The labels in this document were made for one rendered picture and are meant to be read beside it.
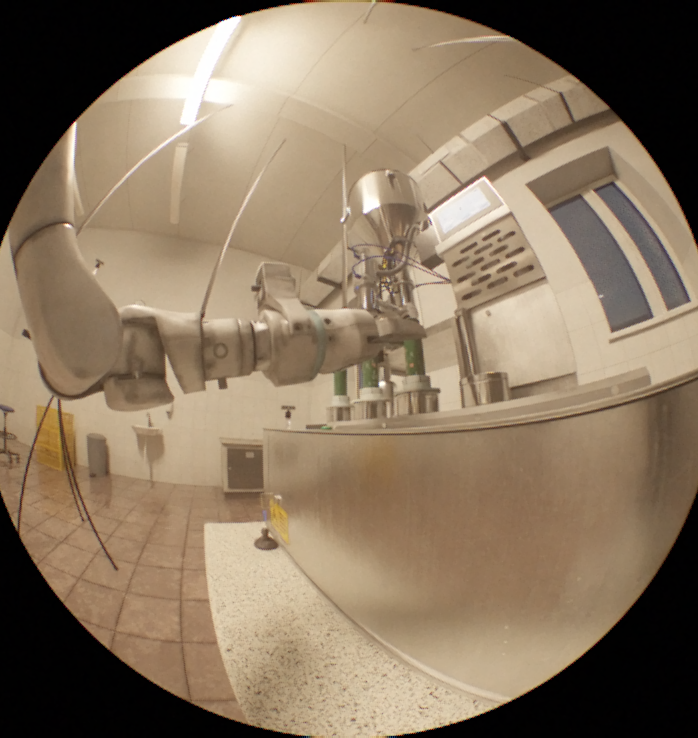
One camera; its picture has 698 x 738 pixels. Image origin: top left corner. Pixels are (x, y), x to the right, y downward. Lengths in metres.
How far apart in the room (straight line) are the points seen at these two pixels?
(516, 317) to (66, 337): 0.45
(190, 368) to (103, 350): 0.07
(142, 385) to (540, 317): 0.44
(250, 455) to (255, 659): 3.00
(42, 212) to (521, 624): 0.37
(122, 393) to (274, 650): 0.30
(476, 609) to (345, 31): 3.68
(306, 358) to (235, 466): 3.02
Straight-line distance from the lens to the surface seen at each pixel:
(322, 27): 3.57
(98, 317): 0.18
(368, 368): 0.42
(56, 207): 0.22
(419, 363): 0.35
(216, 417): 3.82
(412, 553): 0.17
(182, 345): 0.19
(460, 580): 0.16
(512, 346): 0.35
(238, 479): 3.24
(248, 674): 0.32
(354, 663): 0.32
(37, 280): 0.19
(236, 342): 0.20
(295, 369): 0.22
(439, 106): 3.68
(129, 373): 0.20
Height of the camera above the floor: 1.02
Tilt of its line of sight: 15 degrees up
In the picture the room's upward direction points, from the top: 1 degrees counter-clockwise
